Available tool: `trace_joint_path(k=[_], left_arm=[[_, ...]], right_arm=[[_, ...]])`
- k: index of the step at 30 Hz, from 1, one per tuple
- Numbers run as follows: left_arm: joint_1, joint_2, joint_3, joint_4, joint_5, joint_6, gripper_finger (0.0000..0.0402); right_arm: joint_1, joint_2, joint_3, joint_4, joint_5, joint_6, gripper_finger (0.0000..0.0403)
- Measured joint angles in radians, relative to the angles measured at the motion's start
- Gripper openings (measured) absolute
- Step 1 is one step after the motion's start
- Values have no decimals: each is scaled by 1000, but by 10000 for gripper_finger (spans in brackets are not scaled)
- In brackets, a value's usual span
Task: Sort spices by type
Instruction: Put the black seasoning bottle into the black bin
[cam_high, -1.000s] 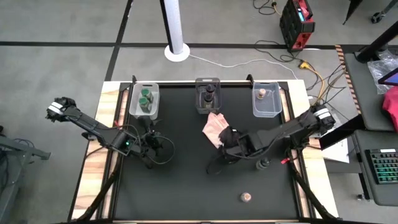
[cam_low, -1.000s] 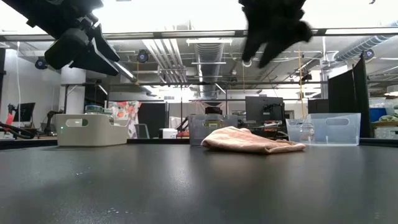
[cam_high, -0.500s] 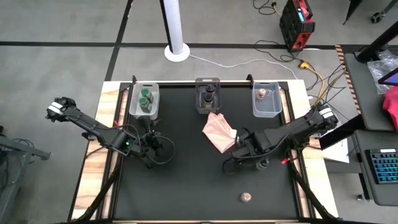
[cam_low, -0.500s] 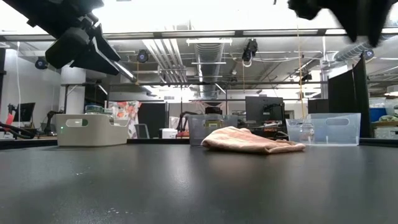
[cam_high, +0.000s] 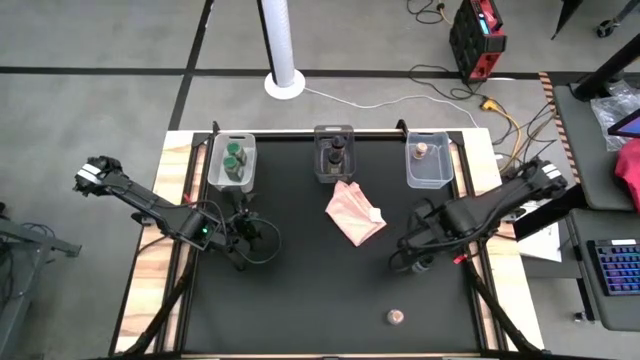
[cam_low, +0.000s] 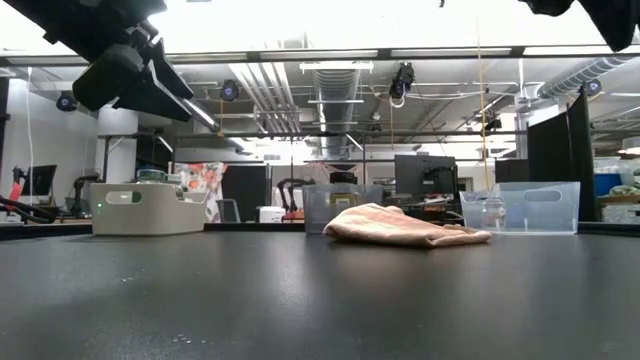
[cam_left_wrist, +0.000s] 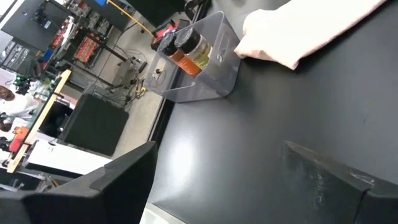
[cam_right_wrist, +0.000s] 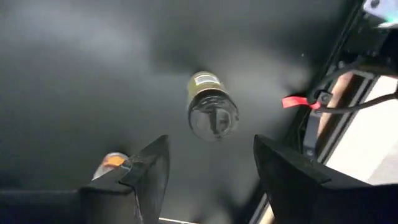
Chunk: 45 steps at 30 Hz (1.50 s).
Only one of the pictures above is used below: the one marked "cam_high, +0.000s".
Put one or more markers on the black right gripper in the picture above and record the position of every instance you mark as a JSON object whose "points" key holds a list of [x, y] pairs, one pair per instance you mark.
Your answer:
{"points": [[420, 244]]}

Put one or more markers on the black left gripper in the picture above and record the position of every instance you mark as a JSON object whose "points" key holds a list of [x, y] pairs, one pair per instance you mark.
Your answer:
{"points": [[240, 232]]}

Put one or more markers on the black lid jar teal label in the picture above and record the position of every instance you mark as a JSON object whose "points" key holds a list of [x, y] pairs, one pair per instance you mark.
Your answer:
{"points": [[423, 267]]}

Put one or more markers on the green lid spice jar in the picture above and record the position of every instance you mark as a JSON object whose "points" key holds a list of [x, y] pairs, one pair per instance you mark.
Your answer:
{"points": [[231, 164], [235, 149]]}

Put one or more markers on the copper lid spice jar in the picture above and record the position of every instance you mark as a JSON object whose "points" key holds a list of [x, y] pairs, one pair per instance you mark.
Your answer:
{"points": [[421, 150], [395, 317]]}

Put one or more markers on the black lid spice jar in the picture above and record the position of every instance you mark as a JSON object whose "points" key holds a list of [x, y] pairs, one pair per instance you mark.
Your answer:
{"points": [[334, 159]]}

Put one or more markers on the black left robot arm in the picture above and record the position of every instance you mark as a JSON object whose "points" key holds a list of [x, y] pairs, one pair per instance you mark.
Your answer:
{"points": [[150, 205]]}

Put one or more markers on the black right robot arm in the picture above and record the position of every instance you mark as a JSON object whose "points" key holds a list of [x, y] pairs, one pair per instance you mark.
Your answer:
{"points": [[475, 210]]}

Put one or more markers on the small red tag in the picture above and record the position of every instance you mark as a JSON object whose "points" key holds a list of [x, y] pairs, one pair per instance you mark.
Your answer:
{"points": [[459, 259]]}

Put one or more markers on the white plastic bin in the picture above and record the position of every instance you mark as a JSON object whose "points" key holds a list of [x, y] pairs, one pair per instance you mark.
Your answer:
{"points": [[216, 172]]}

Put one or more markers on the small white cloth tag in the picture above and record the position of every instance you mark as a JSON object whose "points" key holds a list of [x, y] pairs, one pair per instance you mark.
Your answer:
{"points": [[376, 215]]}

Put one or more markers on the pink folded cloth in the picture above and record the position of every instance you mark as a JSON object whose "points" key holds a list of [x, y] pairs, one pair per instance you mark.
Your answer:
{"points": [[350, 215]]}

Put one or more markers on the black table clamp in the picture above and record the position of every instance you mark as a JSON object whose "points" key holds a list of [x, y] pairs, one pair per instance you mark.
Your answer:
{"points": [[215, 131], [402, 127]]}

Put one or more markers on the smoky clear plastic bin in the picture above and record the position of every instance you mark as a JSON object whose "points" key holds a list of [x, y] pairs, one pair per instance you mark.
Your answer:
{"points": [[320, 170]]}

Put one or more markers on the white paper sheet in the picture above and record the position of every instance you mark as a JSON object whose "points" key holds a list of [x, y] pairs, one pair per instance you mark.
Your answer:
{"points": [[542, 246]]}

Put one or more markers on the white tower fan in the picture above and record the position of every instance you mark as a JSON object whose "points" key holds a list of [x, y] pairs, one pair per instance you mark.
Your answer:
{"points": [[281, 45]]}

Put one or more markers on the backlit keyboard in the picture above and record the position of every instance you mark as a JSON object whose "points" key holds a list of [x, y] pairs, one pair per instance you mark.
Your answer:
{"points": [[619, 267]]}

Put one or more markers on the red and black power box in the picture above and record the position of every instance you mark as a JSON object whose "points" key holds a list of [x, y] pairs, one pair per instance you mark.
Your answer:
{"points": [[475, 40]]}

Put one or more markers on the grey metal stand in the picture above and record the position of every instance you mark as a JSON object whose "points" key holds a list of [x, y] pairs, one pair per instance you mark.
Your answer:
{"points": [[30, 244]]}

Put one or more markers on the red cloth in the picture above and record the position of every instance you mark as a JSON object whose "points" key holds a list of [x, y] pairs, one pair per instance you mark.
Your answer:
{"points": [[630, 170]]}

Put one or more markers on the clear plastic bag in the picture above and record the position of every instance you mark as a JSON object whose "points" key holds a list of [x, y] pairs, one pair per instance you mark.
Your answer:
{"points": [[607, 112]]}

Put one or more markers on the black desk pole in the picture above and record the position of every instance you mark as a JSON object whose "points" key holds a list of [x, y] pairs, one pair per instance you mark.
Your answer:
{"points": [[607, 65]]}

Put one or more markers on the black caster wheel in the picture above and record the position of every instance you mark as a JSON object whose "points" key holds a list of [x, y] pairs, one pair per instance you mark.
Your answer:
{"points": [[606, 27]]}

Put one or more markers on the tablet with dark frame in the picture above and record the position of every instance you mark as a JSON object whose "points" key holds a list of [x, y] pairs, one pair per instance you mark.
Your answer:
{"points": [[627, 125]]}

